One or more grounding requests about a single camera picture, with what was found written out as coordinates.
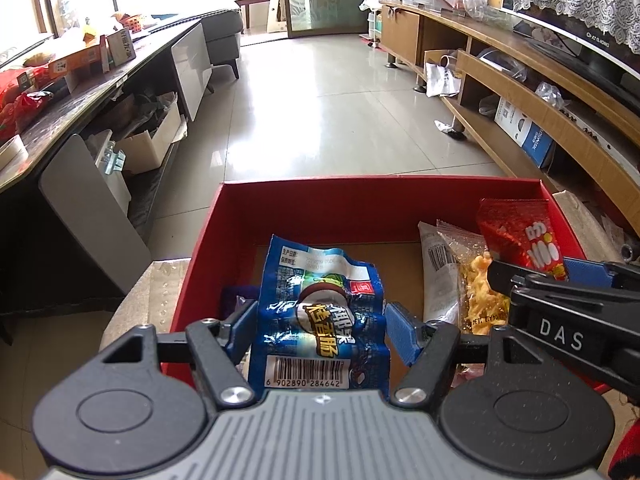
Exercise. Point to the blue and white box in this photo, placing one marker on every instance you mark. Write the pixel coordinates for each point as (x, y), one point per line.
(525, 130)

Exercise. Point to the white bag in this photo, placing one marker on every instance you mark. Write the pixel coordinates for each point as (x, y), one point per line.
(442, 77)

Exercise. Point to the grey cabinet panel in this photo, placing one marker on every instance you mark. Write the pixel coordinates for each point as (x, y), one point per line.
(90, 210)

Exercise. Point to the red packets on counter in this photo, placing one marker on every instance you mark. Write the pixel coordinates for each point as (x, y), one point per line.
(22, 105)

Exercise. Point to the red snack packet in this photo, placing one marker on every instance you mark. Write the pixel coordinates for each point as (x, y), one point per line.
(520, 235)

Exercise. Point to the orange flat carton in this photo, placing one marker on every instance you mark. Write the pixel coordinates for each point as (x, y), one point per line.
(75, 60)

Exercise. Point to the white flat device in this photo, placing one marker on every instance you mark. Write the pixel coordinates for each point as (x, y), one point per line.
(580, 117)

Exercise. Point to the grey sofa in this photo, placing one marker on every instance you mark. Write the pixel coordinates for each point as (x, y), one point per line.
(222, 35)

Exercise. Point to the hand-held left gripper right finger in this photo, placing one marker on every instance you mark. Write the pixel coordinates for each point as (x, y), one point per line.
(400, 332)

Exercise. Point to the white cabinet door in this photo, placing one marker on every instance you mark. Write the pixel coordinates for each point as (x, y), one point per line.
(192, 72)

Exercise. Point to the red cloth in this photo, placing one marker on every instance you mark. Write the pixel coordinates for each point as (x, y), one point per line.
(629, 440)

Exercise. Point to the black television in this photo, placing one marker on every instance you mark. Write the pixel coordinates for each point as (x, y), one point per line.
(590, 55)

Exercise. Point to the red cardboard box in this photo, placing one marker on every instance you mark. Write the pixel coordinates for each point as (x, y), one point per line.
(320, 210)

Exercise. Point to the blue sausage packet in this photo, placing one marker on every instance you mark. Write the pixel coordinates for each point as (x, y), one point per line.
(320, 320)

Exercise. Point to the black long counter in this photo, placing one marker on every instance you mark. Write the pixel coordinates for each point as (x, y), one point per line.
(60, 110)

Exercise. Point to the wooden television stand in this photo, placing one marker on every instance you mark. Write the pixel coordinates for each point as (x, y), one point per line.
(500, 90)

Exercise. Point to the white printed carton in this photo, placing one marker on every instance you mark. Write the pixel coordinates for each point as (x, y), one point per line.
(121, 47)

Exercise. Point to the open cardboard box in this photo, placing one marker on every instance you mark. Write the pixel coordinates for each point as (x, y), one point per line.
(150, 142)

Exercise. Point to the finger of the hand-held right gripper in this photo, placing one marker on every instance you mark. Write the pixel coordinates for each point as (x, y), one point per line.
(585, 269)
(507, 275)

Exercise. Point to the clear bag of yellow snacks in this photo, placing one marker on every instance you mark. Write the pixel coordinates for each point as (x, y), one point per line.
(475, 290)

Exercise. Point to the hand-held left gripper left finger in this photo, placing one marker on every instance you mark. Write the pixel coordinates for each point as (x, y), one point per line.
(240, 332)

